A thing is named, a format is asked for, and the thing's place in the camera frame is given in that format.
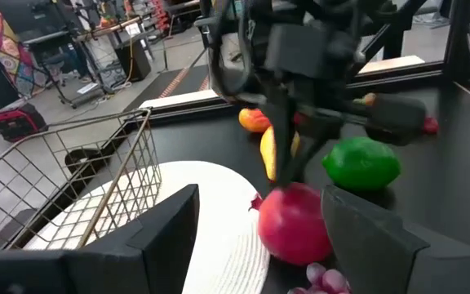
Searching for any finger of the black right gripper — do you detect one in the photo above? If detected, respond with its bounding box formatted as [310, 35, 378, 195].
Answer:
[265, 91, 295, 185]
[288, 122, 330, 183]

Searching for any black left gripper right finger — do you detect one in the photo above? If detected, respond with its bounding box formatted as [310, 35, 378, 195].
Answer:
[321, 184, 470, 294]

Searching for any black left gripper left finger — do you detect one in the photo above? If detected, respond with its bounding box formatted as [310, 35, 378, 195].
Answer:
[0, 183, 201, 294]

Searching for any yellow banana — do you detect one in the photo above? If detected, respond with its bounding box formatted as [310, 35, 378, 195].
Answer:
[259, 124, 301, 184]

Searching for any yellow orange mango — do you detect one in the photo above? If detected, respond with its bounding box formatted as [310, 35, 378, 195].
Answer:
[237, 107, 273, 134]

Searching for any green lime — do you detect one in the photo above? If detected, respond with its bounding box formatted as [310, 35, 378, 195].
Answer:
[321, 136, 402, 193]

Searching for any purple grape bunch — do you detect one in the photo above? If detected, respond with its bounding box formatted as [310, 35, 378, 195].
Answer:
[286, 261, 353, 294]

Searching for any red apple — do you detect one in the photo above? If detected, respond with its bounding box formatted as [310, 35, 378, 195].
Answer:
[249, 181, 335, 267]

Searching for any white round plate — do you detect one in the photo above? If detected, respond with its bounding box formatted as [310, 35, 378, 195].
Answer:
[22, 160, 272, 294]

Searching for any black striped floor mat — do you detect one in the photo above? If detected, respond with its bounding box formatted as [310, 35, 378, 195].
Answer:
[122, 65, 211, 114]

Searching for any black speaker box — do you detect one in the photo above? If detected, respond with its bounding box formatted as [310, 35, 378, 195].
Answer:
[114, 39, 153, 82]

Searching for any red black power station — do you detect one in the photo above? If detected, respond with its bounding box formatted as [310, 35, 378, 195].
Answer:
[0, 102, 49, 143]

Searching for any grey rolling workbench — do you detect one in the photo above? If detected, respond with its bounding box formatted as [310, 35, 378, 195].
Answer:
[18, 16, 154, 109]

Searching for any colourful mandala patterned cloth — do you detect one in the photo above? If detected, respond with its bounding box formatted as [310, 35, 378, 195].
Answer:
[0, 0, 63, 99]

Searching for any bronze wire basket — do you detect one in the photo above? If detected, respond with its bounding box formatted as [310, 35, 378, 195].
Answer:
[0, 106, 163, 251]

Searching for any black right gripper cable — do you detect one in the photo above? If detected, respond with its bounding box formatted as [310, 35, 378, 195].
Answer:
[208, 0, 260, 101]

